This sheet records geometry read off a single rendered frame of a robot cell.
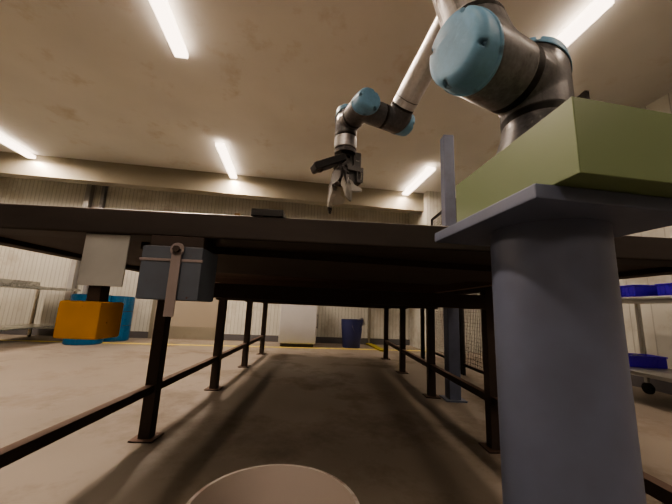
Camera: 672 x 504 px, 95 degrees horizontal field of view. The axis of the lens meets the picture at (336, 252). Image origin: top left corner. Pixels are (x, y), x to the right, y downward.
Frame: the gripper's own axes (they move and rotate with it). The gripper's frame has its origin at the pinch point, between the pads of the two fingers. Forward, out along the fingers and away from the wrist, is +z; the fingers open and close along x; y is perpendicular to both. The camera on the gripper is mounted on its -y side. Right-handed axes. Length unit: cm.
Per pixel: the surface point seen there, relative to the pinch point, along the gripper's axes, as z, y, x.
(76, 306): 33, -61, 0
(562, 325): 32, 7, -59
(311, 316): 47, 168, 452
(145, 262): 23, -49, -5
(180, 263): 23.0, -41.7, -9.0
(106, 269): 25, -57, 1
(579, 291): 28, 9, -61
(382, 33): -211, 90, 114
